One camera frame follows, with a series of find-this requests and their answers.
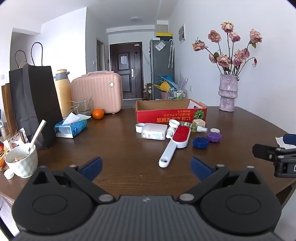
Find red cardboard box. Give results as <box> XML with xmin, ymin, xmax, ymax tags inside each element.
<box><xmin>135</xmin><ymin>99</ymin><xmax>208</xmax><ymax>124</ymax></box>

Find blue plastic stool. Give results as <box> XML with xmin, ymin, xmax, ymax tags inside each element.
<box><xmin>158</xmin><ymin>74</ymin><xmax>175</xmax><ymax>88</ymax></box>

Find grey side door frame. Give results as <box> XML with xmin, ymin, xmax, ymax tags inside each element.
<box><xmin>96</xmin><ymin>38</ymin><xmax>106</xmax><ymax>71</ymax></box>

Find clear glass cup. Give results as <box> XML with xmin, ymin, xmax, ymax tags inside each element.
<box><xmin>68</xmin><ymin>99</ymin><xmax>94</xmax><ymax>116</ymax></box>

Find orange fruit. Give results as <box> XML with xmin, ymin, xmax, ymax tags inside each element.
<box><xmin>92</xmin><ymin>108</ymin><xmax>105</xmax><ymax>120</ymax></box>

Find blue tissue pack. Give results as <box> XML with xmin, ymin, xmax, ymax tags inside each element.
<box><xmin>54</xmin><ymin>113</ymin><xmax>88</xmax><ymax>139</ymax></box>

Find white cable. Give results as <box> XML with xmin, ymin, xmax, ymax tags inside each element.
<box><xmin>68</xmin><ymin>100</ymin><xmax>93</xmax><ymax>116</ymax></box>

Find black paper bag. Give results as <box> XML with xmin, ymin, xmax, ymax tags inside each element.
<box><xmin>9</xmin><ymin>42</ymin><xmax>63</xmax><ymax>149</ymax></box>

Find green spray bottle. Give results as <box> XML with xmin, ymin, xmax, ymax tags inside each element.
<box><xmin>179</xmin><ymin>122</ymin><xmax>208</xmax><ymax>133</ymax></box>

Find white lint brush red pad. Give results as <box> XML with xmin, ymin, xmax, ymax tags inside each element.
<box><xmin>159</xmin><ymin>126</ymin><xmax>191</xmax><ymax>168</ymax></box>

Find white spoon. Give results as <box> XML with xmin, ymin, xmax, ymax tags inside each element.
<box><xmin>27</xmin><ymin>119</ymin><xmax>47</xmax><ymax>156</ymax></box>

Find purple clothes hangers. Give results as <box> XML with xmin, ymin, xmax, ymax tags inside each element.
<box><xmin>179</xmin><ymin>69</ymin><xmax>189</xmax><ymax>90</ymax></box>

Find dark brown entrance door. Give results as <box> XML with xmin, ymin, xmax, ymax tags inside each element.
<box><xmin>110</xmin><ymin>42</ymin><xmax>143</xmax><ymax>101</ymax></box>

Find white crumpled tissue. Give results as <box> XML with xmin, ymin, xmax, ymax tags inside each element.
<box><xmin>275</xmin><ymin>136</ymin><xmax>296</xmax><ymax>150</ymax></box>

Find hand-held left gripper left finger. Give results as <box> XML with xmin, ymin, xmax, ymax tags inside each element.
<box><xmin>32</xmin><ymin>156</ymin><xmax>116</xmax><ymax>205</ymax></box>

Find pink textured vase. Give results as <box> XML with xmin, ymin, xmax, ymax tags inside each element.
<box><xmin>218</xmin><ymin>73</ymin><xmax>239</xmax><ymax>112</ymax></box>

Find dried pink roses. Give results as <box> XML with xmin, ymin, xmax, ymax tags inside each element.
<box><xmin>192</xmin><ymin>21</ymin><xmax>263</xmax><ymax>76</ymax></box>

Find clear folded umbrella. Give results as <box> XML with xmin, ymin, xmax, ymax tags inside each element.
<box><xmin>168</xmin><ymin>39</ymin><xmax>174</xmax><ymax>68</ymax></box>

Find yellow thermos jug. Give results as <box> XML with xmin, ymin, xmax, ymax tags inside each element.
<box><xmin>54</xmin><ymin>69</ymin><xmax>73</xmax><ymax>118</ymax></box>

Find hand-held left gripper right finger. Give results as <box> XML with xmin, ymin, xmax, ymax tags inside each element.
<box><xmin>177</xmin><ymin>156</ymin><xmax>264</xmax><ymax>205</ymax></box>

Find blue bottle cap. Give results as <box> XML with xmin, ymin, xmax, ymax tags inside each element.
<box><xmin>193</xmin><ymin>137</ymin><xmax>210</xmax><ymax>149</ymax></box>

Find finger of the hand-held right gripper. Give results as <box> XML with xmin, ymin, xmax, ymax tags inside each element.
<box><xmin>252</xmin><ymin>144</ymin><xmax>296</xmax><ymax>161</ymax></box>
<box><xmin>283</xmin><ymin>134</ymin><xmax>296</xmax><ymax>146</ymax></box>

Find yellow plastic stool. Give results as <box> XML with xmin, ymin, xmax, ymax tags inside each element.
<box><xmin>154</xmin><ymin>81</ymin><xmax>171</xmax><ymax>92</ymax></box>

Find pink hard-shell suitcase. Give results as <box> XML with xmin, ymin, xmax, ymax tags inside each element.
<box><xmin>70</xmin><ymin>71</ymin><xmax>123</xmax><ymax>114</ymax></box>

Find small white bottle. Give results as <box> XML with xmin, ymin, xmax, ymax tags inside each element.
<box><xmin>166</xmin><ymin>119</ymin><xmax>180</xmax><ymax>140</ymax></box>

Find white ceramic bowl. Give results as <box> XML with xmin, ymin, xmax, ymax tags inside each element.
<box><xmin>5</xmin><ymin>144</ymin><xmax>38</xmax><ymax>179</ymax></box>

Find large white plastic bottle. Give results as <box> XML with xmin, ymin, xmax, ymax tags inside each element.
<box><xmin>141</xmin><ymin>123</ymin><xmax>168</xmax><ymax>141</ymax></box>

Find orange snack packet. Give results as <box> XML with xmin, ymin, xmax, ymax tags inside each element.
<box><xmin>0</xmin><ymin>140</ymin><xmax>11</xmax><ymax>172</ymax></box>

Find purple bottle cap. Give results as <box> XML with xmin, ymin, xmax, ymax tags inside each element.
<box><xmin>207</xmin><ymin>132</ymin><xmax>222</xmax><ymax>143</ymax></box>

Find grey refrigerator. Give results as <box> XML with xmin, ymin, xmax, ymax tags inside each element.
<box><xmin>149</xmin><ymin>38</ymin><xmax>175</xmax><ymax>100</ymax></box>

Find open cardboard carton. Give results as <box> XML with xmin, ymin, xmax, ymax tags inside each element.
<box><xmin>143</xmin><ymin>83</ymin><xmax>153</xmax><ymax>100</ymax></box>

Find metal trolley rack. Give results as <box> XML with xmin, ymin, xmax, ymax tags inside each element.
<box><xmin>170</xmin><ymin>88</ymin><xmax>187</xmax><ymax>100</ymax></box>

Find white wall panel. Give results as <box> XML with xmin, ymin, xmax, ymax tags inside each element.
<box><xmin>178</xmin><ymin>23</ymin><xmax>186</xmax><ymax>44</ymax></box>

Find brown paper bag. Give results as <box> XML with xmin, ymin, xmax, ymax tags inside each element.
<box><xmin>1</xmin><ymin>83</ymin><xmax>18</xmax><ymax>138</ymax></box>

